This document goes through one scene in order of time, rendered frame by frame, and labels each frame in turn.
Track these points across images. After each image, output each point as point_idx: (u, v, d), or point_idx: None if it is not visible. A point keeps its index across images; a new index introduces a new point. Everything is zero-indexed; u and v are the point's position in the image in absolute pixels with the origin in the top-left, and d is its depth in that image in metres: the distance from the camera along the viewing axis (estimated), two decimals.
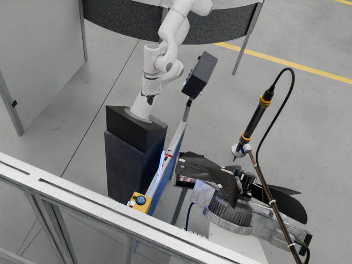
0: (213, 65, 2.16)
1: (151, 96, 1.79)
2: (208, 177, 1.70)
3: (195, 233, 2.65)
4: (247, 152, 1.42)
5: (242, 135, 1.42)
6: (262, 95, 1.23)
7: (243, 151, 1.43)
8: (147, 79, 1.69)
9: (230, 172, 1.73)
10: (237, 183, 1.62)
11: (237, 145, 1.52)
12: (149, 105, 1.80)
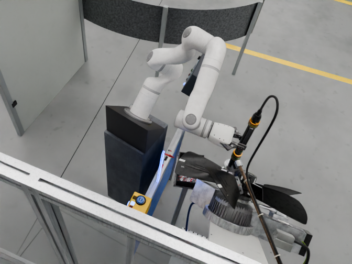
0: None
1: (235, 144, 1.45)
2: (208, 177, 1.70)
3: (195, 233, 2.65)
4: (238, 167, 1.53)
5: (233, 152, 1.52)
6: (250, 117, 1.34)
7: (234, 166, 1.54)
8: None
9: (230, 172, 1.73)
10: (237, 183, 1.62)
11: (229, 161, 1.63)
12: None
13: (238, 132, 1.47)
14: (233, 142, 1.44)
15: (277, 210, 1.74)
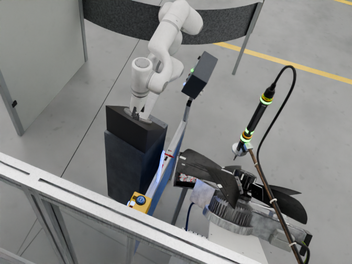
0: (213, 65, 2.16)
1: (135, 112, 1.54)
2: (208, 177, 1.70)
3: (195, 233, 2.65)
4: (248, 150, 1.41)
5: (243, 134, 1.41)
6: (262, 93, 1.23)
7: (243, 150, 1.42)
8: None
9: (230, 172, 1.74)
10: (237, 183, 1.62)
11: (237, 144, 1.51)
12: None
13: None
14: (139, 112, 1.52)
15: None
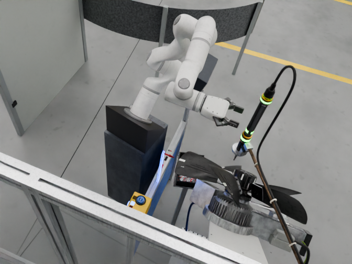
0: (213, 65, 2.16)
1: (227, 121, 1.33)
2: None
3: (195, 233, 2.65)
4: (248, 150, 1.41)
5: (243, 134, 1.41)
6: (262, 93, 1.23)
7: (243, 150, 1.42)
8: None
9: None
10: None
11: (237, 144, 1.51)
12: (241, 112, 1.39)
13: (232, 102, 1.37)
14: (226, 118, 1.32)
15: None
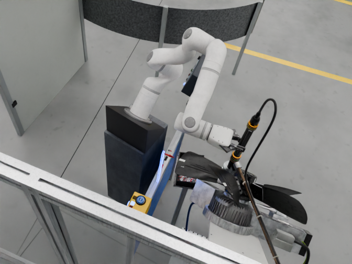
0: None
1: (234, 146, 1.47)
2: None
3: (195, 233, 2.65)
4: (237, 169, 1.54)
5: (232, 154, 1.53)
6: (249, 120, 1.35)
7: (233, 168, 1.55)
8: None
9: None
10: None
11: (228, 162, 1.64)
12: None
13: (237, 134, 1.49)
14: (232, 144, 1.45)
15: (277, 210, 1.74)
